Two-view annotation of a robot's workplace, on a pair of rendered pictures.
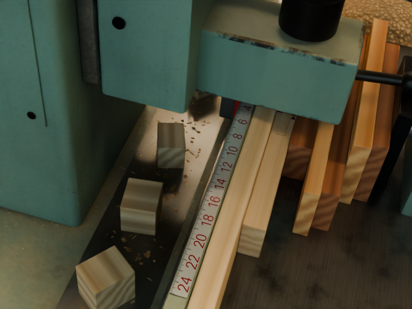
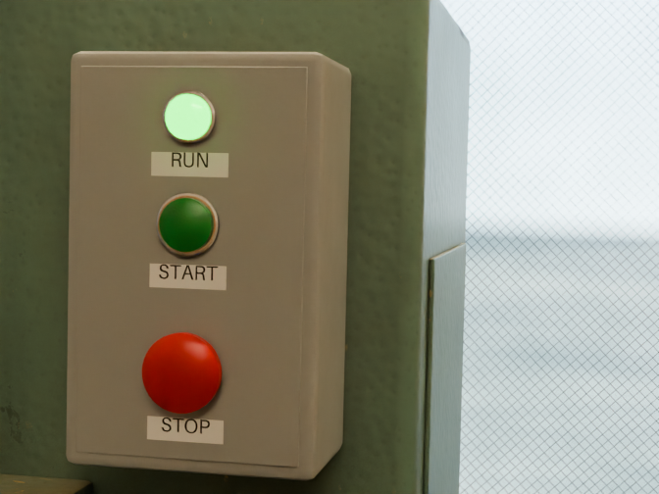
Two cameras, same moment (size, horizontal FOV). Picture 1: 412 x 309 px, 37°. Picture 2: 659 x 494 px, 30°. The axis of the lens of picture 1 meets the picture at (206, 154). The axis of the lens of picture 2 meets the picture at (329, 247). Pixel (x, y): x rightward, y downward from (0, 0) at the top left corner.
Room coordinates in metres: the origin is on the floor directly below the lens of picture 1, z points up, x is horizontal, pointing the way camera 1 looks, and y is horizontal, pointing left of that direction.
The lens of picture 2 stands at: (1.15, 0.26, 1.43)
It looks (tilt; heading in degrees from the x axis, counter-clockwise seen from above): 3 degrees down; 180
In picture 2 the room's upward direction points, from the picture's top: 1 degrees clockwise
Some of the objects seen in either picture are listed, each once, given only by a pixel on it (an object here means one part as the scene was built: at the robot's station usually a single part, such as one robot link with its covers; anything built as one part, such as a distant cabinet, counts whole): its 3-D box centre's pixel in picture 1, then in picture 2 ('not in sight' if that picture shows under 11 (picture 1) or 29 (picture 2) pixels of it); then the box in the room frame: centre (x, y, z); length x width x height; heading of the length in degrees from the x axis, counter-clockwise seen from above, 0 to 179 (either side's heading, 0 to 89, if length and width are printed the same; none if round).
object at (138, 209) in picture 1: (141, 206); not in sight; (0.41, 0.06, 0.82); 0.04 x 0.04 x 0.04; 87
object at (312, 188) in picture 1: (324, 130); not in sight; (0.45, -0.11, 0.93); 0.22 x 0.01 x 0.06; 169
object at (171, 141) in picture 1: (170, 145); not in sight; (0.51, 0.04, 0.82); 0.04 x 0.03 x 0.03; 8
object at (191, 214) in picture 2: not in sight; (185, 224); (0.69, 0.21, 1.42); 0.02 x 0.01 x 0.02; 79
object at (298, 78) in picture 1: (276, 61); not in sight; (0.46, -0.06, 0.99); 0.14 x 0.07 x 0.09; 79
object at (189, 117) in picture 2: not in sight; (187, 117); (0.69, 0.21, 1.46); 0.02 x 0.01 x 0.02; 79
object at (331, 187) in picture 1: (341, 121); not in sight; (0.47, -0.13, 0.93); 0.25 x 0.02 x 0.05; 169
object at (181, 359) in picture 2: not in sight; (181, 372); (0.69, 0.21, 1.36); 0.03 x 0.01 x 0.03; 79
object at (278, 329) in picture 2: not in sight; (211, 260); (0.66, 0.21, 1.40); 0.10 x 0.06 x 0.16; 79
